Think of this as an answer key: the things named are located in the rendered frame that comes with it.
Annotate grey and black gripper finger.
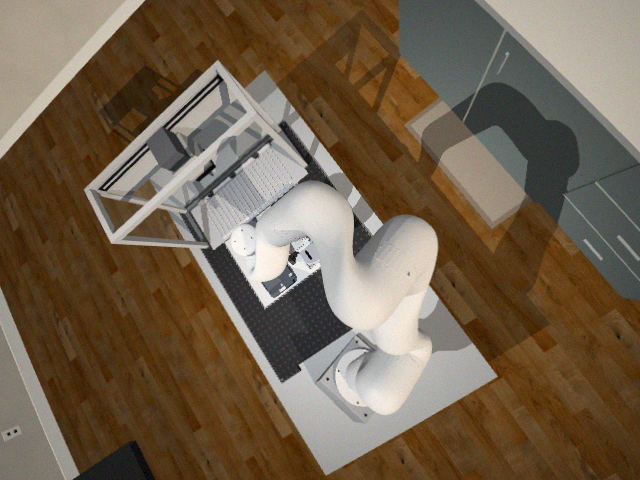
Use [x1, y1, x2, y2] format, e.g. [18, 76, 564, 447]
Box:
[288, 251, 299, 265]

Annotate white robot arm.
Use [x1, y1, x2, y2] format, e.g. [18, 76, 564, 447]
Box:
[230, 180, 438, 415]

